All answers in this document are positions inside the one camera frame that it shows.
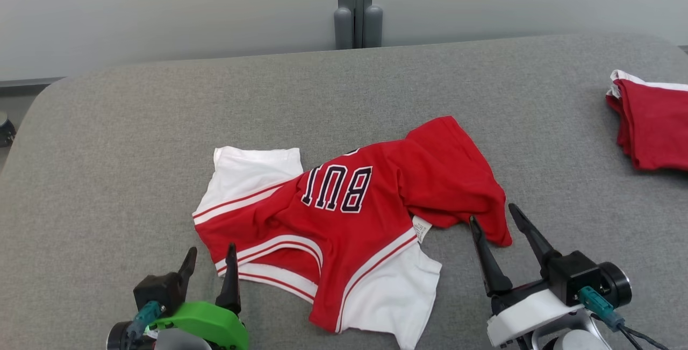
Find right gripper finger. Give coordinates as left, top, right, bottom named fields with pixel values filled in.
left=508, top=203, right=562, bottom=278
left=469, top=215, right=514, bottom=297

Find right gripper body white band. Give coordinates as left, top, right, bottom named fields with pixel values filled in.
left=486, top=279, right=592, bottom=348

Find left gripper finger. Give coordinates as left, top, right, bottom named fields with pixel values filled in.
left=215, top=242, right=241, bottom=316
left=176, top=247, right=198, bottom=291

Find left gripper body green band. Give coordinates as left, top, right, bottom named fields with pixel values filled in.
left=145, top=301, right=250, bottom=350

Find red white basketball jersey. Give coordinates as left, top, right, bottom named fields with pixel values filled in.
left=192, top=116, right=513, bottom=350

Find red mesh shorts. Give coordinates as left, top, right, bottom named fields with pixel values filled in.
left=606, top=69, right=688, bottom=172

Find black caster wheel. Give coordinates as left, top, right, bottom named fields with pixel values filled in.
left=0, top=111, right=17, bottom=148

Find left camera cable teal connector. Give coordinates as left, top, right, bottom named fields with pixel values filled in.
left=126, top=301, right=163, bottom=341

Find camera cable teal connector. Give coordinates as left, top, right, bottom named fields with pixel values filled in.
left=579, top=285, right=672, bottom=350
left=126, top=301, right=163, bottom=341

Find right camera cable teal connector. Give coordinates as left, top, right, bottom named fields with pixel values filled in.
left=579, top=285, right=672, bottom=350

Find grey metal partition post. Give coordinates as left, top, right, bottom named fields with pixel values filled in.
left=333, top=0, right=384, bottom=49

